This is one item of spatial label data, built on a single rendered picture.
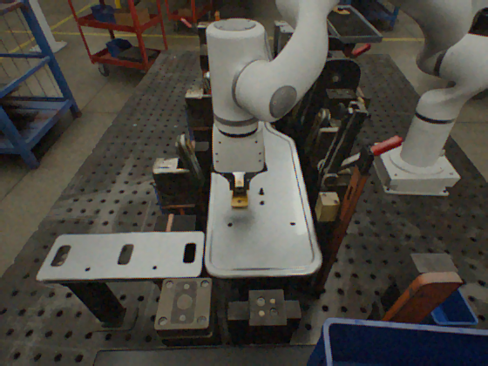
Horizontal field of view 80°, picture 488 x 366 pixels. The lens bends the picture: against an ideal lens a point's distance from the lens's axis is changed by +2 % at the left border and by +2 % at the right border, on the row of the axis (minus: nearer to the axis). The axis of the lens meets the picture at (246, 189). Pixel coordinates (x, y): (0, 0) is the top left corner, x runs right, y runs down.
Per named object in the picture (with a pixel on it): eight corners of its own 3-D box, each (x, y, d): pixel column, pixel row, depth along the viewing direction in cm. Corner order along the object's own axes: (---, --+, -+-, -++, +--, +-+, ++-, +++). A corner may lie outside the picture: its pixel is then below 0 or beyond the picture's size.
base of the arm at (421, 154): (437, 145, 114) (457, 101, 101) (454, 177, 100) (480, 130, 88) (384, 144, 117) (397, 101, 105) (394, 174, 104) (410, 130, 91)
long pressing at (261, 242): (225, 31, 149) (225, 28, 148) (268, 31, 150) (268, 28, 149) (200, 280, 52) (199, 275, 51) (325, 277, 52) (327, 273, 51)
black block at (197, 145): (192, 206, 103) (178, 138, 82) (221, 206, 103) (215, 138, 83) (189, 224, 98) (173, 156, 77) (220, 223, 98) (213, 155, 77)
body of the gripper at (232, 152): (264, 108, 55) (262, 155, 62) (210, 109, 54) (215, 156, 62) (267, 131, 49) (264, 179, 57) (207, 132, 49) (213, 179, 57)
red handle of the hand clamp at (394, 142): (320, 164, 63) (396, 129, 57) (324, 170, 64) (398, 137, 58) (324, 177, 60) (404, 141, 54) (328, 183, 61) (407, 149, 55)
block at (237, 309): (233, 355, 69) (227, 301, 48) (282, 354, 69) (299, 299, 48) (233, 369, 67) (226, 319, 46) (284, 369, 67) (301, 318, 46)
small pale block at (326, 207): (296, 281, 83) (318, 192, 57) (308, 281, 83) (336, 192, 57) (298, 292, 80) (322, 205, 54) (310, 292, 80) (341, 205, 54)
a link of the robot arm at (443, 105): (429, 102, 102) (458, 25, 86) (486, 122, 90) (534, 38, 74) (407, 114, 98) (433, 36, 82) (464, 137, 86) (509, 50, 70)
